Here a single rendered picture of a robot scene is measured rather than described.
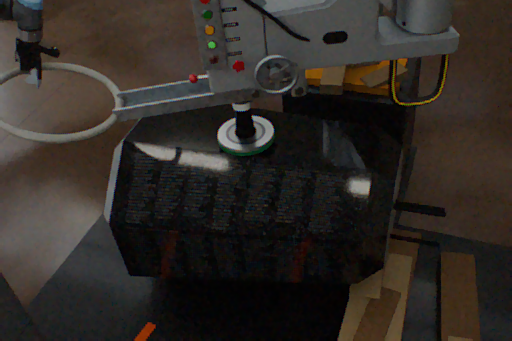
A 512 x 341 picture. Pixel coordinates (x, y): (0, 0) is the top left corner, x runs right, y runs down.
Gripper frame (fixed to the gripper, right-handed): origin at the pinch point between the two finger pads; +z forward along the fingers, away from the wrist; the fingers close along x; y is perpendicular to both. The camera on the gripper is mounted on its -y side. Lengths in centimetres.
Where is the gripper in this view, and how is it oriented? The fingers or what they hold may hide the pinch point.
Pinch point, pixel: (37, 82)
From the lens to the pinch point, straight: 220.0
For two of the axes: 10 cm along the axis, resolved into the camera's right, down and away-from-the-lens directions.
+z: -2.2, 7.8, 5.9
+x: 5.7, 5.9, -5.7
